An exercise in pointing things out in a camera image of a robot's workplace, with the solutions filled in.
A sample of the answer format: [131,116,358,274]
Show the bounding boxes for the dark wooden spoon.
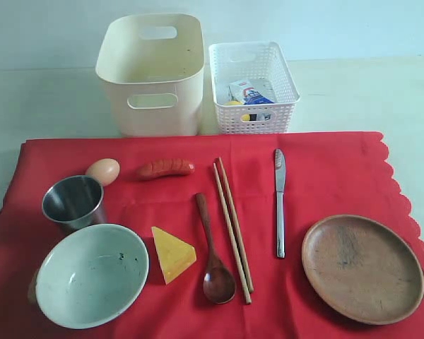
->
[195,193,236,304]

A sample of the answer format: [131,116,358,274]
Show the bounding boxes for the cream plastic bin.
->
[95,13,205,137]

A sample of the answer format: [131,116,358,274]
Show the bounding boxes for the white ceramic bowl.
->
[35,224,149,329]

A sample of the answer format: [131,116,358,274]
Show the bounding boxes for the wooden chopstick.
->
[213,163,252,304]
[218,157,254,295]

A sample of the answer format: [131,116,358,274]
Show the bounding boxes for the red sausage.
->
[136,158,195,181]

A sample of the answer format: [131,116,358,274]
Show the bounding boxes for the yellow lemon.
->
[225,100,251,122]

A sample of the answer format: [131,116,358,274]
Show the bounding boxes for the red tablecloth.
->
[0,132,424,338]

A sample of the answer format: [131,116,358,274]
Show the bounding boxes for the bread piece behind bowl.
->
[27,270,38,305]

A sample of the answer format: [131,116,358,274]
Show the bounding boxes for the steel cup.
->
[42,175,107,233]

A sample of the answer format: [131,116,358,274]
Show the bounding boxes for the blue white milk carton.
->
[228,80,273,122]

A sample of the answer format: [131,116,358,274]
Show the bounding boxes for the brown egg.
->
[86,158,120,186]

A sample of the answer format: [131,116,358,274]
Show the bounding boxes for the brown wooden plate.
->
[301,215,424,326]

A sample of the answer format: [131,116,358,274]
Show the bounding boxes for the silver table knife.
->
[274,148,286,258]

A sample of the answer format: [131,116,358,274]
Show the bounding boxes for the wooden chopstick right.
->
[218,157,254,295]

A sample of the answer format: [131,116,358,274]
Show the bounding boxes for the wooden chopstick left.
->
[213,163,252,304]

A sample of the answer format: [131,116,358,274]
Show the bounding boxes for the yellow cheese wedge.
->
[151,227,196,285]

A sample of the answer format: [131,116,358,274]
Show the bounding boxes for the white perforated plastic basket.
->
[208,42,300,134]

